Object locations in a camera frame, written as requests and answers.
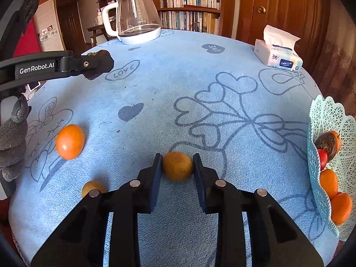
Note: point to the white board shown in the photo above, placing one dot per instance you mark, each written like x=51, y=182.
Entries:
x=48, y=27

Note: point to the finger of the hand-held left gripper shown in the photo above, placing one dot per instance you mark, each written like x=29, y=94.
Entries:
x=83, y=64

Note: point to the white tissue pack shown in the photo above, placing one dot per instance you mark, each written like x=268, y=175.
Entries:
x=274, y=54

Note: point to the brass door knob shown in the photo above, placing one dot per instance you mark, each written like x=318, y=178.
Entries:
x=261, y=9

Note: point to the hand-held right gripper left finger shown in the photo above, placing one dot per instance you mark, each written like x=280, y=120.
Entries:
x=155, y=185

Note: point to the brown wooden door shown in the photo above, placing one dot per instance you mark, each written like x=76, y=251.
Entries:
x=283, y=11

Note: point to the dark wooden door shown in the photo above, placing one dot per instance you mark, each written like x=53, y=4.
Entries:
x=69, y=27

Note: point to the blue printed tablecloth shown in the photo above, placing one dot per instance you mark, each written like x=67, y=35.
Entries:
x=172, y=103

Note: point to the light blue plastic basket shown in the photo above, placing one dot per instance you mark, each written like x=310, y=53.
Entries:
x=347, y=125

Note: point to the wooden bookshelf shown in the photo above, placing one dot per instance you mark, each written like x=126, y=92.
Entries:
x=226, y=8

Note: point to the brown patterned curtain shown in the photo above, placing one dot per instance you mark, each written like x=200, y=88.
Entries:
x=339, y=47

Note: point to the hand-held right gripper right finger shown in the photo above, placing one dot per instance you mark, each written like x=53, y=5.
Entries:
x=200, y=185

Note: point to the low wooden shelf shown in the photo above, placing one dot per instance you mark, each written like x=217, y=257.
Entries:
x=107, y=1

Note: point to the wooden side table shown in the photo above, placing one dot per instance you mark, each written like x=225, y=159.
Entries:
x=96, y=32

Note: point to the dark brown round fruit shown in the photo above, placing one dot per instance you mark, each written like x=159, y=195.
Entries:
x=325, y=144
x=91, y=76

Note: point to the orange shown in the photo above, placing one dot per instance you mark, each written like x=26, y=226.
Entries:
x=341, y=210
x=69, y=141
x=335, y=136
x=329, y=182

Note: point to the red panel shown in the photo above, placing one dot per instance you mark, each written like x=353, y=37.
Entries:
x=26, y=41

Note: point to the person's left hand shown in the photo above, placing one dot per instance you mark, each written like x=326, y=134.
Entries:
x=12, y=141

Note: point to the light brown round fruit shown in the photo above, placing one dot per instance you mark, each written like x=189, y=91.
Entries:
x=90, y=188
x=178, y=167

